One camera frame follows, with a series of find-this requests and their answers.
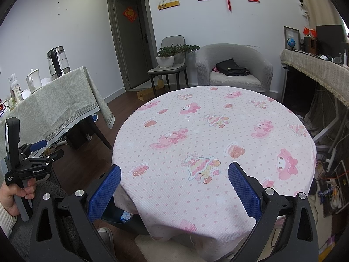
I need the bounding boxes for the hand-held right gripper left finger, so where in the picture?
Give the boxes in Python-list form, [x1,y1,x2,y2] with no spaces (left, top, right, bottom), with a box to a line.
[29,164,122,262]

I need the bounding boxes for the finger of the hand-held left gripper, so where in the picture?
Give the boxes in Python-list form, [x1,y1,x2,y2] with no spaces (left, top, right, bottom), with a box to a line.
[23,149,64,167]
[19,140,47,157]

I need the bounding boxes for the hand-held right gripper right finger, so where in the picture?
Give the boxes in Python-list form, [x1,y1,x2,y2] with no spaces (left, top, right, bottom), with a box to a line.
[228,162,319,262]

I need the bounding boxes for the black trash bin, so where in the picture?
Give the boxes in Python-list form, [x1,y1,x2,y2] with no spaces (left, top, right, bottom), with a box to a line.
[101,200,149,236]

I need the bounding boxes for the person's left hand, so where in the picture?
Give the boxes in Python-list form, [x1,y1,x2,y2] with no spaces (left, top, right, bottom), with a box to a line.
[0,179,36,217]

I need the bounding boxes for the table with green patterned cloth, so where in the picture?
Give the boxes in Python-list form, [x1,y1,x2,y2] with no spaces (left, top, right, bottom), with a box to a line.
[0,65,115,153]

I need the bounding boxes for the white slipper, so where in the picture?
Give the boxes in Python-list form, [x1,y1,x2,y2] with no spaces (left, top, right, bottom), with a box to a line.
[97,227,115,260]

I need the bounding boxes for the clear glass bottle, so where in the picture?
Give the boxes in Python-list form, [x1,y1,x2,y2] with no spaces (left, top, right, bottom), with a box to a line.
[8,74,24,105]

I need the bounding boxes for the white lidded mug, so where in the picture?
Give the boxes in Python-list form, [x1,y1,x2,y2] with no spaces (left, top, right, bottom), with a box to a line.
[26,69,43,93]

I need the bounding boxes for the glass electric kettle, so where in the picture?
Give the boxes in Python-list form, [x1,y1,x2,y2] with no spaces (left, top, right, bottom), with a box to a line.
[47,46,72,80]

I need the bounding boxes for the round table pink tablecloth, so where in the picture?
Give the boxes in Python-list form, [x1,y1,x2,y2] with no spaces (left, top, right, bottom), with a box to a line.
[112,85,318,249]

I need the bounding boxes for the white power strip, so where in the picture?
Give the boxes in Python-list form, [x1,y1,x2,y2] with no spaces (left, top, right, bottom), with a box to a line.
[326,179,342,209]

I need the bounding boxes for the flat cardboard box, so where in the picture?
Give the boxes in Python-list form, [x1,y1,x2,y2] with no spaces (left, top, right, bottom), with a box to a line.
[136,80,165,102]

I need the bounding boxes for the black handbag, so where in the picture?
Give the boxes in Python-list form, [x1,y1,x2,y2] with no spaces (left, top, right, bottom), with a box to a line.
[215,58,251,76]

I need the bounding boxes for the grey armchair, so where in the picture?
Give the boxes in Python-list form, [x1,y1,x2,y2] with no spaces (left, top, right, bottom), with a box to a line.
[195,44,274,93]

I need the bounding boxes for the grey door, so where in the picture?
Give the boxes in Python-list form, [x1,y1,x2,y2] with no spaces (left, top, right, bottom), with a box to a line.
[113,0,152,90]

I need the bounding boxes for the grey dining chair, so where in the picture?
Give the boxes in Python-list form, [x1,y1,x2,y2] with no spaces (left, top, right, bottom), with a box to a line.
[148,35,189,96]

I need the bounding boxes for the potted green plant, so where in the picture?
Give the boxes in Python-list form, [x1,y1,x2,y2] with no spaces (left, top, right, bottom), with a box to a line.
[156,44,201,69]

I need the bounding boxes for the desk with beige fringed cloth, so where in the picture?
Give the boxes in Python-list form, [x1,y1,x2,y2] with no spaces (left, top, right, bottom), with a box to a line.
[280,48,349,108]

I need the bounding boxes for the red door decoration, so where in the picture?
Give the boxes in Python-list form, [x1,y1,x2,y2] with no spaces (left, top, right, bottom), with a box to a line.
[123,8,137,22]

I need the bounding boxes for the dark wooden box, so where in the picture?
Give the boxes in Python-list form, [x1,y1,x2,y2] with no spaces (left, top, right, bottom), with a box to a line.
[303,37,317,53]

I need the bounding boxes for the framed picture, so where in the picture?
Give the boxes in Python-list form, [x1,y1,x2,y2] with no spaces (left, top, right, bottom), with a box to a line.
[284,26,301,51]

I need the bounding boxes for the black monitor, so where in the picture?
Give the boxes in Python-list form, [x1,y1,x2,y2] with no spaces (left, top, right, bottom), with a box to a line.
[316,24,344,58]

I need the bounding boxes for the beige curtain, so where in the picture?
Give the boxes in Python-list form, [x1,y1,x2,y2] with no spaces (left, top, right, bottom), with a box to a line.
[296,0,345,29]

